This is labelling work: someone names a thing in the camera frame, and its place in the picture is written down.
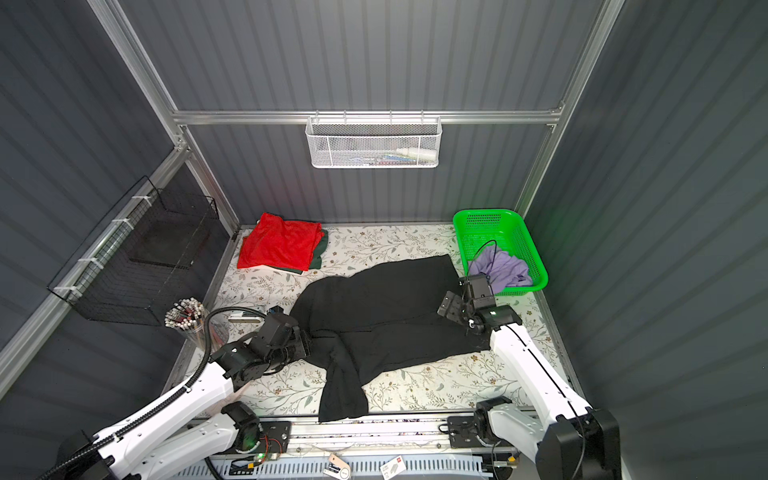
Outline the red folded t shirt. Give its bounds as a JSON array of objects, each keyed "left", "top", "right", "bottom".
[{"left": 237, "top": 213, "right": 327, "bottom": 273}]

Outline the purple t shirt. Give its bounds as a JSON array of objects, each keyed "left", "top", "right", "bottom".
[{"left": 468, "top": 241, "right": 533, "bottom": 294}]

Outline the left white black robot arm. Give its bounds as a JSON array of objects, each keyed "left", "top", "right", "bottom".
[{"left": 42, "top": 308, "right": 309, "bottom": 479}]

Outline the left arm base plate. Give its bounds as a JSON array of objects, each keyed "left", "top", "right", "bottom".
[{"left": 233, "top": 421, "right": 292, "bottom": 457}]

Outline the dark green folded t shirt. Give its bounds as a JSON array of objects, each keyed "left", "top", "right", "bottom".
[{"left": 281, "top": 229, "right": 329, "bottom": 274}]

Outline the white tag card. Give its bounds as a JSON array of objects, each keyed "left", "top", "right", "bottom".
[
  {"left": 380, "top": 456, "right": 407, "bottom": 480},
  {"left": 322, "top": 453, "right": 351, "bottom": 480}
]

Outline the white spray bottle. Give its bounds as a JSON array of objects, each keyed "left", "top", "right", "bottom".
[{"left": 395, "top": 147, "right": 438, "bottom": 164}]

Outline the cup of pens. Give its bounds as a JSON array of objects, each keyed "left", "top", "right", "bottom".
[{"left": 164, "top": 298, "right": 207, "bottom": 333}]

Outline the green plastic basket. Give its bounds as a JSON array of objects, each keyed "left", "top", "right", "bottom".
[{"left": 453, "top": 209, "right": 549, "bottom": 296}]

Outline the white tag card left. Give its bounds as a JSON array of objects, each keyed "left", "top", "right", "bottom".
[{"left": 322, "top": 453, "right": 351, "bottom": 480}]

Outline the black wire basket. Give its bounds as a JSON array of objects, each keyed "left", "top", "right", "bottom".
[{"left": 48, "top": 184, "right": 226, "bottom": 326}]

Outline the aluminium front rail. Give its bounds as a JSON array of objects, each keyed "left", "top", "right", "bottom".
[{"left": 122, "top": 412, "right": 607, "bottom": 457}]

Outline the black t shirt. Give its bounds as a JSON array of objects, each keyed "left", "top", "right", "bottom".
[{"left": 290, "top": 255, "right": 490, "bottom": 422}]

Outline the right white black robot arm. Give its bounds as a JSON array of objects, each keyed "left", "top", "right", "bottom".
[{"left": 438, "top": 274, "right": 622, "bottom": 479}]

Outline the white wire mesh basket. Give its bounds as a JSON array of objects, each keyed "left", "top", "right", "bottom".
[{"left": 305, "top": 115, "right": 443, "bottom": 169}]

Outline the white tag card right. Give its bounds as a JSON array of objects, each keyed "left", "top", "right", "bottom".
[{"left": 380, "top": 456, "right": 407, "bottom": 480}]

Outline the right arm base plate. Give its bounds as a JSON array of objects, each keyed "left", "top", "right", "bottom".
[{"left": 438, "top": 415, "right": 514, "bottom": 450}]

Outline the floral table mat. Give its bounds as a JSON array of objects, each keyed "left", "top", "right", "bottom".
[{"left": 203, "top": 223, "right": 533, "bottom": 416}]

